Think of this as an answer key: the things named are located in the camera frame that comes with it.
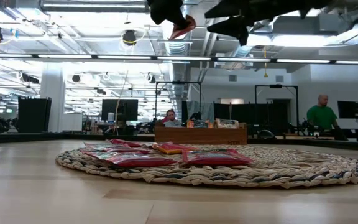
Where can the black frame stand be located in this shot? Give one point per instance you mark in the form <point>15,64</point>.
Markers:
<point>179,82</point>
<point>275,86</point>

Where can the long ceiling light strip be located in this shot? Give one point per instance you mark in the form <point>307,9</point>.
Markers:
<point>182,58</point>

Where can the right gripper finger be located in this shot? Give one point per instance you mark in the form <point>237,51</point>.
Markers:
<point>232,26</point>
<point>232,11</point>

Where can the round woven placemat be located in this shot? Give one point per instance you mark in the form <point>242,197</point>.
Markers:
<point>291,168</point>

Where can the black computer monitor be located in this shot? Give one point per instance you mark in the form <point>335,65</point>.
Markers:
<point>120,109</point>
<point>348,109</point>

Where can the white square column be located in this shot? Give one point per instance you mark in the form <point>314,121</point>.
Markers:
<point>53,102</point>

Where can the red tea bag packet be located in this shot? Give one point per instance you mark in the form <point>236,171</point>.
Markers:
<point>217,158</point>
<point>129,161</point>
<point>120,150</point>
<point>126,143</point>

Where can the beige tea bag packet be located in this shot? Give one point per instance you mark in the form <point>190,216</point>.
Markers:
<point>227,124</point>

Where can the person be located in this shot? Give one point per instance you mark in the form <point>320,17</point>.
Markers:
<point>171,119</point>
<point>322,116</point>

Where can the wooden compartment tray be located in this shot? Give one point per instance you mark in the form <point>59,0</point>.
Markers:
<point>197,137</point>

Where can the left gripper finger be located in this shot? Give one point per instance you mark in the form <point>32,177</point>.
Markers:
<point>180,17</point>
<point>162,17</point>

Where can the white jug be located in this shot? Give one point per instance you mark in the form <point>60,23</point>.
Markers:
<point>111,117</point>

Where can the black partition screen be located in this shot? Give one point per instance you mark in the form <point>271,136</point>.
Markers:
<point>259,115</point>

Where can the black round lamp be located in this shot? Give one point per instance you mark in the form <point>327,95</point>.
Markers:
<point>76,78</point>
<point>151,78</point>

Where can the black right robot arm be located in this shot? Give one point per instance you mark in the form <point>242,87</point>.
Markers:
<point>309,3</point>

